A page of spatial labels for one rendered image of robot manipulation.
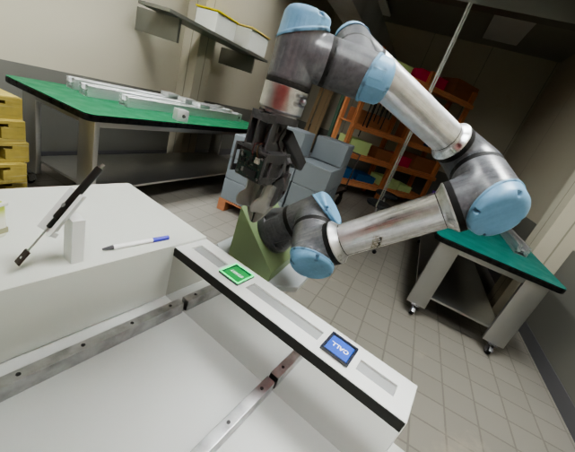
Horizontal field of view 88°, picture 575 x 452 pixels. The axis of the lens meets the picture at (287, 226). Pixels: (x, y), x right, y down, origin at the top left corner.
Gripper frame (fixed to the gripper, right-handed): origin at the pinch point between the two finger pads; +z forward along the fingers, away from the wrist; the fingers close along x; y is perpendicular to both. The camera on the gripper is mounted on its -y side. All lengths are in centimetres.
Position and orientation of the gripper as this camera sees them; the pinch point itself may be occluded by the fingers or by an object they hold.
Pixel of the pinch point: (257, 215)
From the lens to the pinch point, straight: 61.0
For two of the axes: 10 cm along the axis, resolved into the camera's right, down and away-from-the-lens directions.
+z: -3.0, 8.8, 3.8
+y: -5.4, 1.7, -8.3
